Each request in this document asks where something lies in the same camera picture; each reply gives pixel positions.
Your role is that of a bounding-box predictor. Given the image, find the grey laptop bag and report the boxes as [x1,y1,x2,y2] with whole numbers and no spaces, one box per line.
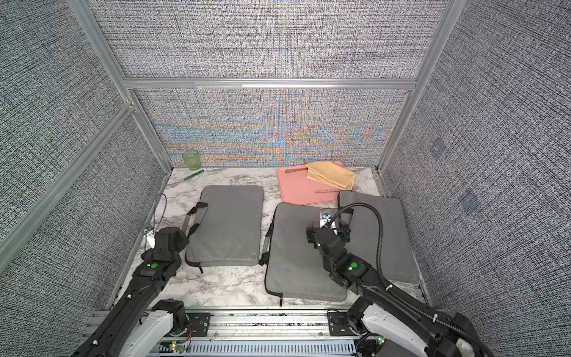
[338,190,419,284]
[184,185,264,269]
[260,202,347,303]

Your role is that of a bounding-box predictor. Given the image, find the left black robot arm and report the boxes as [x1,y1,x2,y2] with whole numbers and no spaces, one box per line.
[72,227,188,356]

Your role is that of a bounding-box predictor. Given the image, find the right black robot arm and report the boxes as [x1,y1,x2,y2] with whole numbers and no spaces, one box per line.
[306,226,493,356]

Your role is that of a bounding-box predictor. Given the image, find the pink laptop sleeve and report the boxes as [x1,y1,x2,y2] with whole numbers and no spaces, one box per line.
[277,162,344,205]

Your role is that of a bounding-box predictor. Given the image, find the green pen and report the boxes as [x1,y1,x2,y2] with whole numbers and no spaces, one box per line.
[165,169,205,189]

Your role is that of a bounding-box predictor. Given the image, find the folded yellow cloth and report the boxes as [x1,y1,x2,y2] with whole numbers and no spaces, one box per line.
[305,161,357,190]

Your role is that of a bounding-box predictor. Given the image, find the green glass cup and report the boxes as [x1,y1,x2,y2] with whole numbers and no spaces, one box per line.
[181,150,202,170]

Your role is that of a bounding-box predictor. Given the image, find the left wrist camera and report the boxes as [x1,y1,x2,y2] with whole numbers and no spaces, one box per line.
[144,227,156,251]

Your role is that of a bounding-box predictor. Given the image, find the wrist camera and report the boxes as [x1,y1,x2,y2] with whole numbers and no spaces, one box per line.
[144,227,156,251]
[319,208,337,229]

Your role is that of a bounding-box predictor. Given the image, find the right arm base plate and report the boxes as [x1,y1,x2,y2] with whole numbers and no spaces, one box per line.
[327,309,357,337]

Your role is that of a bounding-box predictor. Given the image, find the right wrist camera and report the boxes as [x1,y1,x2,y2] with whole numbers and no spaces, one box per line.
[319,208,337,229]

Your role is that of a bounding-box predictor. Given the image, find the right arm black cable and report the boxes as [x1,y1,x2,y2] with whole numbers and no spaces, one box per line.
[327,202,494,357]

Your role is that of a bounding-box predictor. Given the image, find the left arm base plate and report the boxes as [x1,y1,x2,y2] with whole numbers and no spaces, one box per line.
[184,312,211,338]

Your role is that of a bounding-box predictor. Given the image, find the aluminium front rail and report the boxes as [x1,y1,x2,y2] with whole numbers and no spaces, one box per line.
[79,309,460,357]

